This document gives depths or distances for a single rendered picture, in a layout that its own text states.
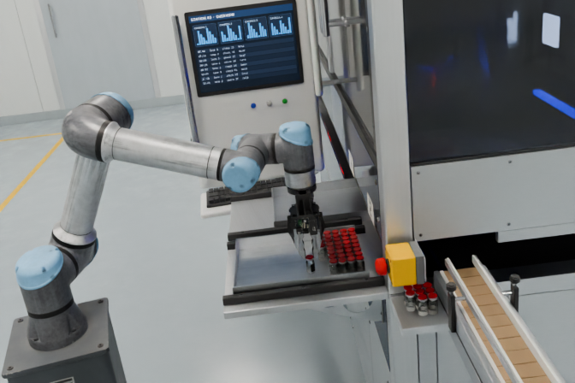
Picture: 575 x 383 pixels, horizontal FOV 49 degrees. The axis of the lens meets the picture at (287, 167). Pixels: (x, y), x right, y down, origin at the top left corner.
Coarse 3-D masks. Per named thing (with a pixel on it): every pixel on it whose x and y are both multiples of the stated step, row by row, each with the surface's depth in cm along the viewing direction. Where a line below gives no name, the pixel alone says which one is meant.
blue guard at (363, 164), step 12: (324, 72) 251; (324, 96) 265; (336, 96) 216; (336, 108) 221; (336, 120) 226; (348, 120) 189; (336, 132) 231; (348, 132) 193; (348, 144) 197; (360, 144) 169; (348, 156) 201; (360, 156) 172; (360, 168) 175; (372, 168) 152; (360, 180) 178; (372, 180) 154; (372, 192) 157
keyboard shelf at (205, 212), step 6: (258, 180) 249; (204, 198) 236; (204, 204) 231; (204, 210) 226; (210, 210) 226; (216, 210) 225; (222, 210) 225; (228, 210) 225; (204, 216) 224; (210, 216) 225
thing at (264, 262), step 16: (240, 240) 179; (256, 240) 179; (272, 240) 179; (288, 240) 179; (304, 240) 180; (240, 256) 175; (256, 256) 174; (272, 256) 173; (288, 256) 172; (240, 272) 168; (256, 272) 167; (272, 272) 166; (288, 272) 165; (304, 272) 164; (320, 272) 163; (368, 272) 155; (240, 288) 155; (256, 288) 155; (272, 288) 155
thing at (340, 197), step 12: (336, 180) 210; (348, 180) 211; (276, 192) 211; (324, 192) 210; (336, 192) 209; (348, 192) 208; (360, 192) 207; (276, 204) 205; (288, 204) 204; (324, 204) 201; (336, 204) 200; (348, 204) 199; (360, 204) 198; (276, 216) 197; (324, 216) 187; (336, 216) 187; (348, 216) 187
